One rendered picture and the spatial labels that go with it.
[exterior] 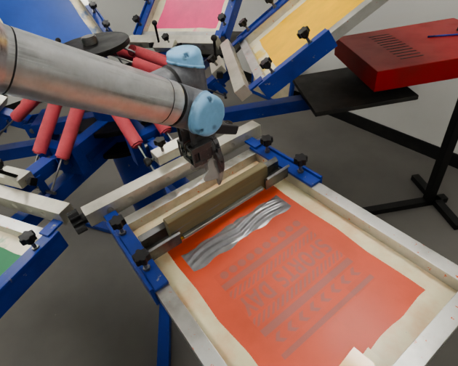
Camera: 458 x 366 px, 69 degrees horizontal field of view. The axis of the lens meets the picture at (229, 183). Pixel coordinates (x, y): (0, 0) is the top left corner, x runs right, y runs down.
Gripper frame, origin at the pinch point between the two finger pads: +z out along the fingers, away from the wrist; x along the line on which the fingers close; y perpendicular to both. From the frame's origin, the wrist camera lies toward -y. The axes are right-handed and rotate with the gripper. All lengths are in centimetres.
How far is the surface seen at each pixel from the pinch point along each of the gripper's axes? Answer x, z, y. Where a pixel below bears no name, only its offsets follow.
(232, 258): 14.7, 16.2, 7.6
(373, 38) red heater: -31, 1, -115
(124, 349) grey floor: -40, 112, 49
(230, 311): 26.5, 16.2, 17.3
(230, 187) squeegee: 1.1, 6.1, -3.4
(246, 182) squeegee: 1.3, 7.7, -9.5
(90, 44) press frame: -81, -20, 0
